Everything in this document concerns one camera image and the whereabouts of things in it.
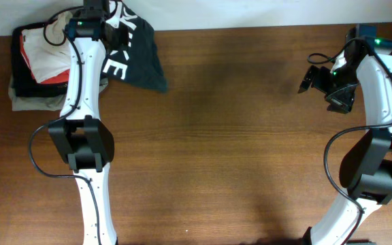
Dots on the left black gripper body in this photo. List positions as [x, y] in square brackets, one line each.
[115, 37]

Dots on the red folded garment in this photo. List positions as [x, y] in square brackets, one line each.
[47, 64]

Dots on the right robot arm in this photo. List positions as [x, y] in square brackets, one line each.
[365, 174]

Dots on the black folded garment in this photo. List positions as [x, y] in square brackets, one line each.
[24, 84]

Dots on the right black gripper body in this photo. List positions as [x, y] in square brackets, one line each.
[317, 80]

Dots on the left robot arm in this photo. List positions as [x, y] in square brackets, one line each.
[82, 140]

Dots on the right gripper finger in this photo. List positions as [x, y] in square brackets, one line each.
[336, 106]
[308, 79]

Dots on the grey folded garment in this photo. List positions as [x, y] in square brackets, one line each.
[34, 103]

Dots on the white folded garment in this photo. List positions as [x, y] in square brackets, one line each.
[54, 30]

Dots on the dark green t-shirt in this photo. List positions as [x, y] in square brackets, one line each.
[135, 61]

